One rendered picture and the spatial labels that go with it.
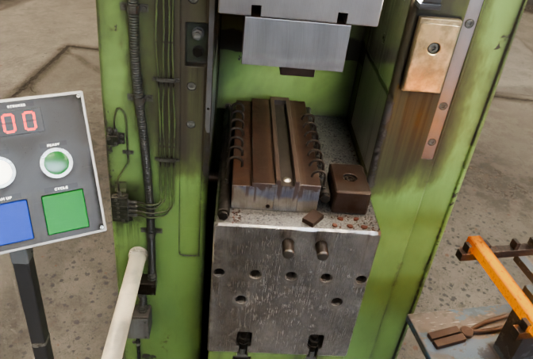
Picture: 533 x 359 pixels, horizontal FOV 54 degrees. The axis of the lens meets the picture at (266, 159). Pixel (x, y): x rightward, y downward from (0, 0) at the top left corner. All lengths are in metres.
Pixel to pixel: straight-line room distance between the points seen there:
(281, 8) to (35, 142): 0.52
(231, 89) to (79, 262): 1.18
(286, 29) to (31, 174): 0.55
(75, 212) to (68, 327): 1.17
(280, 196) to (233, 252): 0.17
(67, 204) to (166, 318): 0.75
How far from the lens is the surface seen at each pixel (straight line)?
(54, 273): 2.40
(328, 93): 1.60
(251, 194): 1.19
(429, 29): 1.19
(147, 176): 1.33
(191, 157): 1.31
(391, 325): 1.80
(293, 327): 1.42
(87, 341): 2.14
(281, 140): 1.34
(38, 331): 1.45
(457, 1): 1.21
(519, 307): 1.15
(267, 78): 1.57
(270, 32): 1.00
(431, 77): 1.24
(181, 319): 1.71
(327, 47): 1.02
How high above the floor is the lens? 1.67
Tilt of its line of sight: 33 degrees down
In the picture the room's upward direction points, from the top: 7 degrees clockwise
